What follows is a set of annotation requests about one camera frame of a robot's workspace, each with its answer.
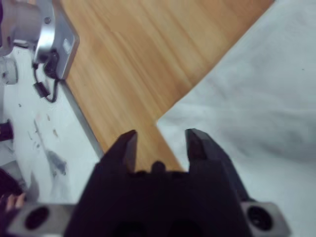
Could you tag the bystander in dark clothes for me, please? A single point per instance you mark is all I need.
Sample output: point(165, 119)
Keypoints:
point(12, 200)

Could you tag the grey base plate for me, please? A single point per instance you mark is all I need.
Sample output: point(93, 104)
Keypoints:
point(63, 49)

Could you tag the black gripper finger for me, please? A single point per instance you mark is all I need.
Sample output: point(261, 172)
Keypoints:
point(207, 153)
point(123, 150)

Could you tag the white t-shirt with black print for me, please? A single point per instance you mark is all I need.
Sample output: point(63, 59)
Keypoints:
point(247, 98)

